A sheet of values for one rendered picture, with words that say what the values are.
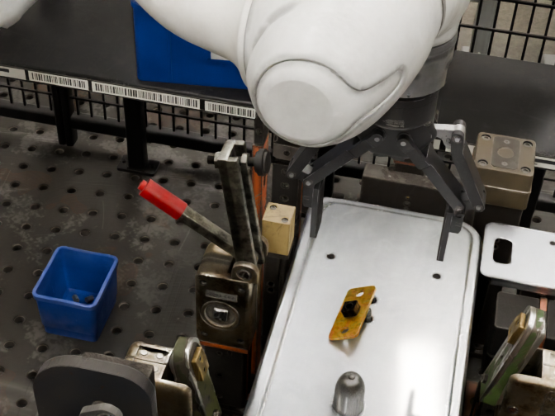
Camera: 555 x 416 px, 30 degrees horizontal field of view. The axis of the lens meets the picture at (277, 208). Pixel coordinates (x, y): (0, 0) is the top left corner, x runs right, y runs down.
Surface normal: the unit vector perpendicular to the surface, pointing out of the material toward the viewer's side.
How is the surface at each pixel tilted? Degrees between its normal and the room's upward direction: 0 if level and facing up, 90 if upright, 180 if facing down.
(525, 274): 0
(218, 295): 90
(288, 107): 89
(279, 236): 90
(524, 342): 90
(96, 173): 0
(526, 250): 0
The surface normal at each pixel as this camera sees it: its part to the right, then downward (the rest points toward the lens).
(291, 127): -0.27, 0.58
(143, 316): 0.04, -0.74
